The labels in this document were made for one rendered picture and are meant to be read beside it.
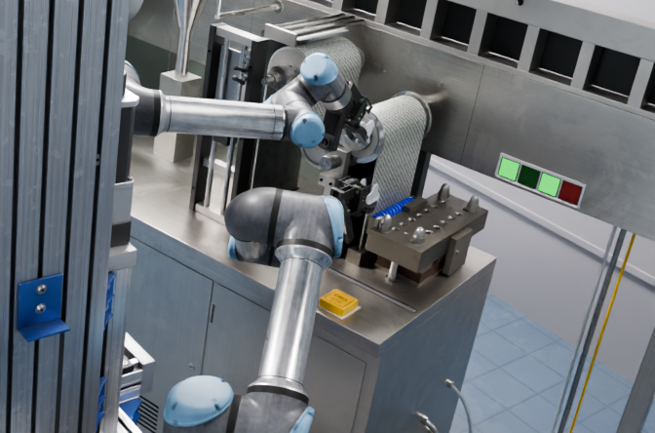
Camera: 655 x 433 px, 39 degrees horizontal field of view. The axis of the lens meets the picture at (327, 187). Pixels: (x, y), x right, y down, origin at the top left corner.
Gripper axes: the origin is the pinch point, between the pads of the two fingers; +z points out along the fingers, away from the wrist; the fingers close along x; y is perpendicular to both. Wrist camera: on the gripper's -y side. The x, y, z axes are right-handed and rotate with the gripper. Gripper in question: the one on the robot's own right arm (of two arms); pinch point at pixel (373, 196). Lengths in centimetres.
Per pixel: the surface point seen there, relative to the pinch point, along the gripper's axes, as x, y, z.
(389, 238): -10.3, -6.1, -6.4
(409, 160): -0.3, 6.4, 16.5
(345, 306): -13.0, -16.6, -27.8
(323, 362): -10.6, -33.6, -29.2
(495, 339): 0, -109, 139
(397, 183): -0.3, 0.5, 11.9
